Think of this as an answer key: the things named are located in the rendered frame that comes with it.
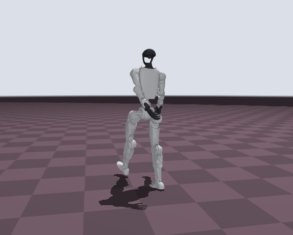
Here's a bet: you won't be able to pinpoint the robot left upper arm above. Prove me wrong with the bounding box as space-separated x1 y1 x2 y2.
130 68 142 90

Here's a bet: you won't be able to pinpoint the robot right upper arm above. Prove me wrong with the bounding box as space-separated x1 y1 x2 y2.
157 71 166 96

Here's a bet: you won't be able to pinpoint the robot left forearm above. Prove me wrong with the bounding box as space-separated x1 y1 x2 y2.
133 86 149 109

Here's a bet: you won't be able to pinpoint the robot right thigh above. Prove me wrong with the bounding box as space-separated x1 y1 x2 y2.
149 115 162 155

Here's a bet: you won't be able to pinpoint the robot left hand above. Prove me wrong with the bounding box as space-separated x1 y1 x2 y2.
144 102 160 120

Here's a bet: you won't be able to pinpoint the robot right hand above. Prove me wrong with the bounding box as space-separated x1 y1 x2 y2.
154 106 162 114

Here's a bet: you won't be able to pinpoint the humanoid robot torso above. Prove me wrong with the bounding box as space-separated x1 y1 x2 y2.
139 66 160 120

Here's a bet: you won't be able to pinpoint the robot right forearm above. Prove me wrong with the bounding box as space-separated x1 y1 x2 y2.
157 95 165 108

